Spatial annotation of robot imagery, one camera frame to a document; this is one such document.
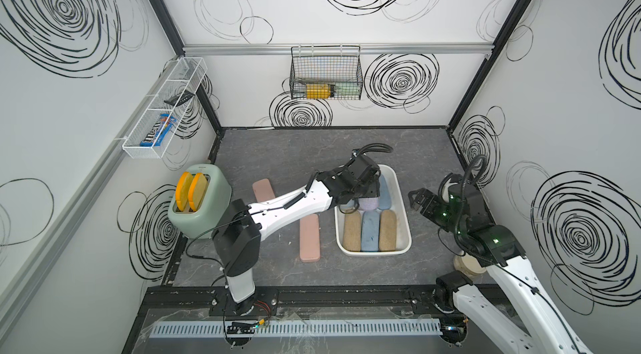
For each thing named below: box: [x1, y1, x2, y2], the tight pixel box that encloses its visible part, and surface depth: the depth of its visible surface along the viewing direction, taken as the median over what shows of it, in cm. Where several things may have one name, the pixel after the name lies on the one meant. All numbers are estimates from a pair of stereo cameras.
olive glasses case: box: [342, 209, 362, 252], surface depth 86 cm
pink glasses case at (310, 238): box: [299, 212, 321, 263], surface depth 85 cm
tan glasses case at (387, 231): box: [378, 209, 397, 252], surface depth 86 cm
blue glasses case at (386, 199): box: [378, 173, 393, 211], surface depth 97 cm
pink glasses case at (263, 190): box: [252, 178, 276, 203], surface depth 101 cm
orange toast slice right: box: [187, 171, 208, 213], surface depth 76 cm
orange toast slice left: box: [175, 171, 195, 213], surface depth 75 cm
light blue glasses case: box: [360, 210, 381, 253], surface depth 86 cm
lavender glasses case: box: [358, 197, 379, 212], surface depth 77 cm
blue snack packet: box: [140, 113, 177, 147], surface depth 72 cm
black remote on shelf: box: [163, 90, 196, 107], surface depth 82 cm
